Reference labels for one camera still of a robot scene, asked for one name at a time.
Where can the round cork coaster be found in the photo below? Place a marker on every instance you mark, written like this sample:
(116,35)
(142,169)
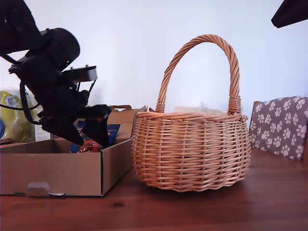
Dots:
(5,141)

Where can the thin black stick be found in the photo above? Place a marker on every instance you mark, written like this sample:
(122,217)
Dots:
(92,87)

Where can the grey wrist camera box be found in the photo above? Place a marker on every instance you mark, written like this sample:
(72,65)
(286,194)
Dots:
(84,73)

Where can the paw print fabric cover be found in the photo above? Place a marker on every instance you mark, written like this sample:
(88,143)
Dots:
(279,125)

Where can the red and yellow bag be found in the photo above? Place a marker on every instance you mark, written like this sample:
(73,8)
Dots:
(151,110)

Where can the brown cardboard box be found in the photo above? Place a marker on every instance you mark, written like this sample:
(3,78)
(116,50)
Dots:
(60,173)

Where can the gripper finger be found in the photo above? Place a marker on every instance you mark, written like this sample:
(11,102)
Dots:
(99,132)
(291,13)
(65,130)

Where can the blue Terry's bag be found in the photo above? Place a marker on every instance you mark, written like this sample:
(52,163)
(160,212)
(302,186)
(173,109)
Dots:
(113,134)

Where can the white carton with text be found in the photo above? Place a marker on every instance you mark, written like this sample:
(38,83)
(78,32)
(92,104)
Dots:
(42,134)

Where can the yellow-green plastic bag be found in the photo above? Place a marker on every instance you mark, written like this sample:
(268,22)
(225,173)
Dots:
(12,125)

